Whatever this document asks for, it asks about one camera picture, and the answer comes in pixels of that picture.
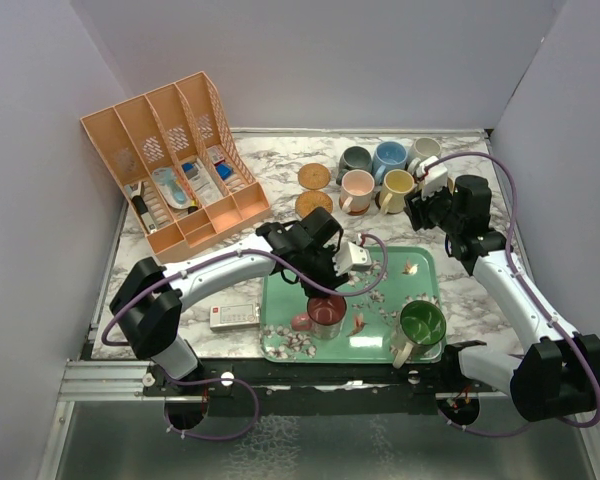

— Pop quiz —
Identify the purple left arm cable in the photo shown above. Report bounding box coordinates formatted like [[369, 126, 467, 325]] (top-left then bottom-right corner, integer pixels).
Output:
[[100, 232, 389, 441]]

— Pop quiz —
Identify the grey ceramic mug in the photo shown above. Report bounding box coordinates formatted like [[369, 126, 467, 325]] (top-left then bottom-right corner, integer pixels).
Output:
[[336, 146, 373, 185]]

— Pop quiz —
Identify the light wooden coaster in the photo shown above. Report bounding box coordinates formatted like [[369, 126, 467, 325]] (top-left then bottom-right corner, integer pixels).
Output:
[[347, 207, 369, 216]]

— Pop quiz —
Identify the white red small box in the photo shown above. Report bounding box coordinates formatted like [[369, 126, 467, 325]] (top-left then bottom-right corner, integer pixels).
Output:
[[207, 145, 226, 165]]

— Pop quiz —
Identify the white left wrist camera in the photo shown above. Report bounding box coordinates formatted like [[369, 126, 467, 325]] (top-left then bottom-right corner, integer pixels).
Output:
[[333, 242, 373, 275]]

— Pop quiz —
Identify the blue ceramic mug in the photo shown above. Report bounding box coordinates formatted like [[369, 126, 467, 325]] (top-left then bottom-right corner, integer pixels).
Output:
[[372, 141, 408, 185]]

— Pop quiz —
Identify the green floral mug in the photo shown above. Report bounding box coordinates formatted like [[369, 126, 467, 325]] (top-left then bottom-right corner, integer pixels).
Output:
[[389, 300, 447, 369]]

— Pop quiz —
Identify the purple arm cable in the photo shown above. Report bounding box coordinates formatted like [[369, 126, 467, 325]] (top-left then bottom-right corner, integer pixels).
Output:
[[414, 152, 600, 439], [100, 232, 389, 441]]

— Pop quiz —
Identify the pink ceramic mug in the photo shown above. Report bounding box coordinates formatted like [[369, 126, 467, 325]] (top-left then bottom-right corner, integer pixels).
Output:
[[339, 170, 375, 214]]

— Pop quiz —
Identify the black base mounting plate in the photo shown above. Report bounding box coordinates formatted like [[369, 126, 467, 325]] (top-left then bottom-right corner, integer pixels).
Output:
[[79, 339, 501, 436]]

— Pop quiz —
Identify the orange plastic file organizer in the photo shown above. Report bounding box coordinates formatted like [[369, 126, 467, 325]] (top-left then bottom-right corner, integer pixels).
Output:
[[81, 72, 271, 263]]

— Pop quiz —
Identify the red ceramic mug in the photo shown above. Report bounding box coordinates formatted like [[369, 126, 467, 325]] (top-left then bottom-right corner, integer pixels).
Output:
[[291, 296, 347, 340]]

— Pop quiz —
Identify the yellow ceramic mug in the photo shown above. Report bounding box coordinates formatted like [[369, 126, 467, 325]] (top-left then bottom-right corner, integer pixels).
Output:
[[380, 170, 416, 215]]

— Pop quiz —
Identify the green floral tray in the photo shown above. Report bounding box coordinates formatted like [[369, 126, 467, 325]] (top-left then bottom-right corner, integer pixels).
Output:
[[260, 246, 440, 364]]

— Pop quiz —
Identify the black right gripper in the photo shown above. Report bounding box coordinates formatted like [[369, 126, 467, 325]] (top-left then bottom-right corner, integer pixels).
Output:
[[405, 181, 463, 235]]

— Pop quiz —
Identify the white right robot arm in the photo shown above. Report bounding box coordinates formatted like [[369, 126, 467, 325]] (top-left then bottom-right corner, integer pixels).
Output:
[[405, 175, 600, 422]]

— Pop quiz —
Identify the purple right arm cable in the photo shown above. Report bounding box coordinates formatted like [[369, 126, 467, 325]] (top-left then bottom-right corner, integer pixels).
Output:
[[414, 152, 600, 439]]

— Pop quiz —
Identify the light blue packaged tool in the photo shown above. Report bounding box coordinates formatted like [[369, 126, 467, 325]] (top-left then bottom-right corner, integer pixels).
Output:
[[151, 167, 197, 210]]

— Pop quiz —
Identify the cream ceramic mug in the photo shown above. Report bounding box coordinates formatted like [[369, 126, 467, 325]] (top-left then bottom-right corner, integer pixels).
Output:
[[406, 137, 441, 176]]

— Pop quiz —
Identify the white printed paper pack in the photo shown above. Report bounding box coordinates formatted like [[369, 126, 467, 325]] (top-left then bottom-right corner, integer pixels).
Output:
[[182, 159, 212, 195]]

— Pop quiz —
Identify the white small card box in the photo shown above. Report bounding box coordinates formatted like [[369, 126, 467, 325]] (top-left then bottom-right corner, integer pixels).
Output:
[[209, 303, 260, 331]]

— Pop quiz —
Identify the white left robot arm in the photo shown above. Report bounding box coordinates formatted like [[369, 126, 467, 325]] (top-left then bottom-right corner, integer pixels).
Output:
[[110, 207, 361, 395]]

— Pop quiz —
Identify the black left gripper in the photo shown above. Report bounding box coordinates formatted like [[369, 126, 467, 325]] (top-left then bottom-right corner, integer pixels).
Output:
[[297, 244, 349, 299]]

